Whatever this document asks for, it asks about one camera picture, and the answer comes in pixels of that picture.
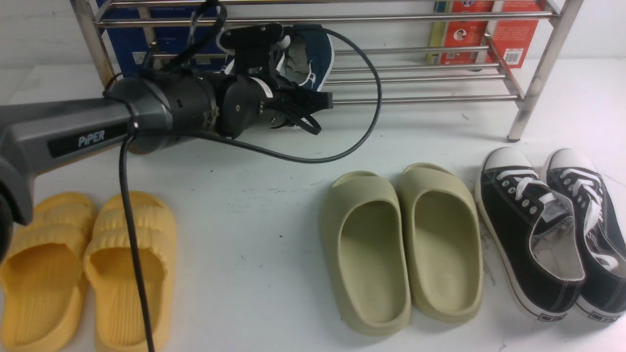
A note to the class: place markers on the left yellow ribbed slide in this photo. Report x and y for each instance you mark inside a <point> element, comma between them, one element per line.
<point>42,277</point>

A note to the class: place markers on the olive foam slide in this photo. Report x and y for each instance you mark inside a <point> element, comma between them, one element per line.
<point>442,243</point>
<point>361,231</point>

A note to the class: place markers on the navy canvas sneaker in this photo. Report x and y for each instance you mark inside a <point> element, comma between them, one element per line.
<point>308,62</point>

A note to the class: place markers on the left olive foam slide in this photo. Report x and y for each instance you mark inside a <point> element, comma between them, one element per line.
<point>361,231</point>

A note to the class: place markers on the red and yellow box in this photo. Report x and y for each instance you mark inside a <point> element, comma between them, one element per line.
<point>512,38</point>

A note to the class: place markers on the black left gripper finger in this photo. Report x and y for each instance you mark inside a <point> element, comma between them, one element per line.
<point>307,99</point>

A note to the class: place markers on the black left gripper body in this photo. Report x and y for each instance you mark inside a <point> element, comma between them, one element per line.
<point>245,102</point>

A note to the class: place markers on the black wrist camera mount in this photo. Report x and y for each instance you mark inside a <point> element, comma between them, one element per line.
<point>255,51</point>

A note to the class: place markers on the right yellow ribbed slide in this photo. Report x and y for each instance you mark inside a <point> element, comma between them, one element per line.
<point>109,268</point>

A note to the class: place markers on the metal shoe rack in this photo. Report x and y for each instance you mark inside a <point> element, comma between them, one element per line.
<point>380,59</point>

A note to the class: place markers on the yellow ribbed slide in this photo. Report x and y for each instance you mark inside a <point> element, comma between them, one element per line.
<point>109,268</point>
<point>42,277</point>

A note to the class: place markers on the black canvas sneaker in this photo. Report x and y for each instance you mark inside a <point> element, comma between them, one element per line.
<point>599,238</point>
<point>534,230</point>

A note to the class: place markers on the right black canvas sneaker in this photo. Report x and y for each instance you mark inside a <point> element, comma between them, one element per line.
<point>599,238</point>

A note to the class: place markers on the right olive foam slide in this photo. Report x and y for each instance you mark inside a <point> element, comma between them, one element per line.
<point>442,243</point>

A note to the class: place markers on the blue box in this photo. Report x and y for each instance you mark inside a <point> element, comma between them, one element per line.
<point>130,44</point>

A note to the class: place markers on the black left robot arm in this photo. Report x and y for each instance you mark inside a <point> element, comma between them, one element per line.
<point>39,137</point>

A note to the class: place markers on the left black canvas sneaker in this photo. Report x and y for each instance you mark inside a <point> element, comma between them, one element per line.
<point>534,230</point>

